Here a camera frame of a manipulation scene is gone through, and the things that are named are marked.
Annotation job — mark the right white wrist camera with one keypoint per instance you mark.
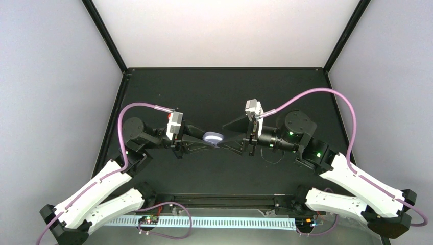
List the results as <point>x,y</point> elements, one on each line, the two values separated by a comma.
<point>253,109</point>

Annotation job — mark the left circuit board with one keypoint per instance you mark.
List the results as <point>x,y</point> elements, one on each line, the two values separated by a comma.
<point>148,220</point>

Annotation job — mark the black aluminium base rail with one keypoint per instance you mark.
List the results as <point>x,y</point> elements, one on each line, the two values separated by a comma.
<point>242,201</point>

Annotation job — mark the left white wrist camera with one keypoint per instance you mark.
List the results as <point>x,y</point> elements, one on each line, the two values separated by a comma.
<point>174,124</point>

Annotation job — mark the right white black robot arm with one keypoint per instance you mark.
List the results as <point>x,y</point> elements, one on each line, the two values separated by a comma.
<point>381,208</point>

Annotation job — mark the right circuit board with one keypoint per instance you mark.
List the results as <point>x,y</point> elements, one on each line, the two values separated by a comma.
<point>308,222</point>

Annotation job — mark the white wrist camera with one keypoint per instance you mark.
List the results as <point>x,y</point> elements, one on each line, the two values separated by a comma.
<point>253,109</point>
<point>174,124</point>

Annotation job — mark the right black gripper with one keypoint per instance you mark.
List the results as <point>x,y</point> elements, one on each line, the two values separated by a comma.
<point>247,126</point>

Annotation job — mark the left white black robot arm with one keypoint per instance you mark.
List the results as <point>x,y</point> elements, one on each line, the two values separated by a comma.
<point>75,219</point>

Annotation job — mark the light blue slotted cable duct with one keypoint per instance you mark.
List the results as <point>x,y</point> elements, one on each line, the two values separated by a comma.
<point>216,222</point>

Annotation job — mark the lavender earbud charging case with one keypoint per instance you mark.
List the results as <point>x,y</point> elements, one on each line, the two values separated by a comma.
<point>213,137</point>

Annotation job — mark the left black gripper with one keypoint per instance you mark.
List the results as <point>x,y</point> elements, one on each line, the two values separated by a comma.
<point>185,140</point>

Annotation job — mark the circuit board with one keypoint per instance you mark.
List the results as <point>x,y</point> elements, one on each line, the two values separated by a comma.
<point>308,222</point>
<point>148,220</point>

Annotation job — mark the clear plastic sheet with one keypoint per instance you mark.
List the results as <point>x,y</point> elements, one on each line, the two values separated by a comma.
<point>330,220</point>

